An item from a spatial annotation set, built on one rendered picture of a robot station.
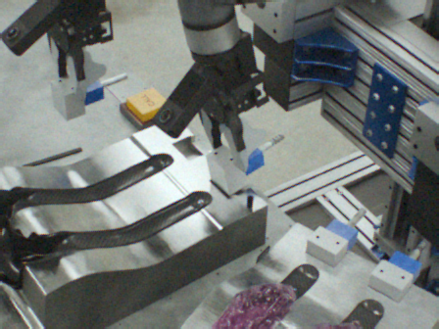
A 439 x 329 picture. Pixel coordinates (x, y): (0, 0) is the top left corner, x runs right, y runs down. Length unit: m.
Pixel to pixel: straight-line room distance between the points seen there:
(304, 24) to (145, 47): 1.65
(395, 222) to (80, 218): 0.91
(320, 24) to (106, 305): 0.73
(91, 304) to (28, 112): 0.55
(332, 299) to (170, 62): 2.02
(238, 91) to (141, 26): 2.16
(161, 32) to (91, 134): 1.77
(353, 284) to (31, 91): 0.77
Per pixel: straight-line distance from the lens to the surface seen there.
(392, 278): 1.22
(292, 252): 1.27
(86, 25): 1.33
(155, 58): 3.15
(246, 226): 1.29
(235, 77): 1.21
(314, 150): 2.76
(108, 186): 1.34
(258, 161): 1.30
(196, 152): 1.41
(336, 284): 1.24
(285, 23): 1.59
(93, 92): 1.43
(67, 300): 1.16
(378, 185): 2.36
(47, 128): 1.58
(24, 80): 1.71
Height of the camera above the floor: 1.79
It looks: 42 degrees down
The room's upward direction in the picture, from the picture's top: 1 degrees clockwise
